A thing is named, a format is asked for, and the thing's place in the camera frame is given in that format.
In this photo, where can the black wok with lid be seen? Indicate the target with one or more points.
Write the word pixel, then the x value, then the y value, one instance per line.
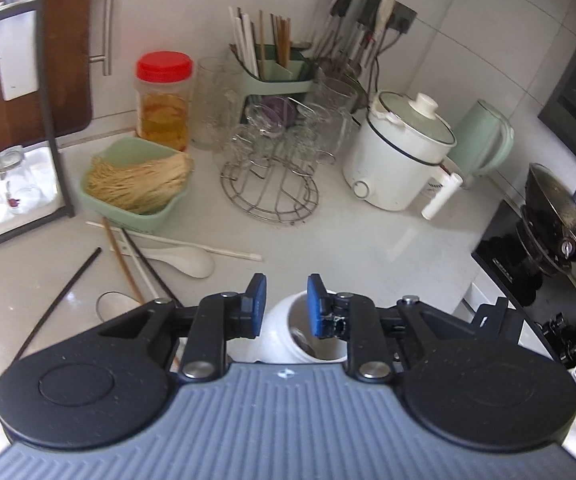
pixel 557 220

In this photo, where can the black metal rack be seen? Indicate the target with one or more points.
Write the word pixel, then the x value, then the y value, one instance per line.
pixel 48 85

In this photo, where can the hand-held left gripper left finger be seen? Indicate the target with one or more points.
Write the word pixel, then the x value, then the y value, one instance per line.
pixel 257 307

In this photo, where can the crystal goblet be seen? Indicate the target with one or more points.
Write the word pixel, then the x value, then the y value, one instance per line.
pixel 248 147
pixel 308 135

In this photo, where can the wooden chopstick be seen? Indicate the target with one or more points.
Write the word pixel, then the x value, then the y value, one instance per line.
pixel 118 255

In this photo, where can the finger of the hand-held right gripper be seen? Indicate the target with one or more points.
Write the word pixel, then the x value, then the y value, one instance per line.
pixel 502 320

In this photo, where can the green utensil drainer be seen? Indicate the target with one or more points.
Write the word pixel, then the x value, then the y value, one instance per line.
pixel 278 77

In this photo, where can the dark wall power strip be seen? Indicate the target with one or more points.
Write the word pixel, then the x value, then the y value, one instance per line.
pixel 403 17

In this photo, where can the brown wooden cutting board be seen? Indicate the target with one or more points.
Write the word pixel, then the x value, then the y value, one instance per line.
pixel 68 60

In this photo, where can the white rice spoon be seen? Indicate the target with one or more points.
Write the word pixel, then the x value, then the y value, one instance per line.
pixel 188 260

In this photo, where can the textured glass pitcher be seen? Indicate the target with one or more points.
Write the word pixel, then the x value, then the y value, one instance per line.
pixel 215 105

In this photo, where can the clear jar with red lid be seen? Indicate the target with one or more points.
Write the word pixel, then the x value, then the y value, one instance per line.
pixel 164 105

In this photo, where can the white chopstick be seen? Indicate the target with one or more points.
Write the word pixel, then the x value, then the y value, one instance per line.
pixel 228 252
pixel 146 280

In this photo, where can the white cutting board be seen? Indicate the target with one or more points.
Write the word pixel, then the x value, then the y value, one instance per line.
pixel 15 60

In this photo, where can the white ceramic jar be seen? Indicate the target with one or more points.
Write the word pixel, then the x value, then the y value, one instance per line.
pixel 285 320

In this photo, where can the black chopstick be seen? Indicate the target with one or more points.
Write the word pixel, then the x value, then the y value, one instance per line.
pixel 143 260
pixel 63 300

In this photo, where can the white electric cooker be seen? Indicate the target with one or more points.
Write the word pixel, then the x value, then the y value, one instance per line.
pixel 397 150

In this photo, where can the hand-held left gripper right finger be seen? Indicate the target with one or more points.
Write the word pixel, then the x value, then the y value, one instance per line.
pixel 316 310

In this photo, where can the purple cup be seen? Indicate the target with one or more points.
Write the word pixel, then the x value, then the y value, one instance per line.
pixel 278 112

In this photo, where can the dried noodles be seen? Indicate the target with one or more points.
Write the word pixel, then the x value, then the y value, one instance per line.
pixel 138 180

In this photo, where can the small drinking glass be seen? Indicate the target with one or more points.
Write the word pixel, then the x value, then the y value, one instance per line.
pixel 20 180

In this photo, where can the black induction cooktop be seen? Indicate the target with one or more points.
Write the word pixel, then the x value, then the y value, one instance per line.
pixel 507 240

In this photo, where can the row of hanging kitchen tools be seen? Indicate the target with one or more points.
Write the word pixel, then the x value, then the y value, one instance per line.
pixel 347 20

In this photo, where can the green electric kettle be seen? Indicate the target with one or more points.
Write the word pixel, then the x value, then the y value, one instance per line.
pixel 485 140

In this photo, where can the green plastic basket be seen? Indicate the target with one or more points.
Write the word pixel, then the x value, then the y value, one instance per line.
pixel 158 217

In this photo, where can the bundle of upright chopsticks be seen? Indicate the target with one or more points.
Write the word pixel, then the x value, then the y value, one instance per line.
pixel 263 35

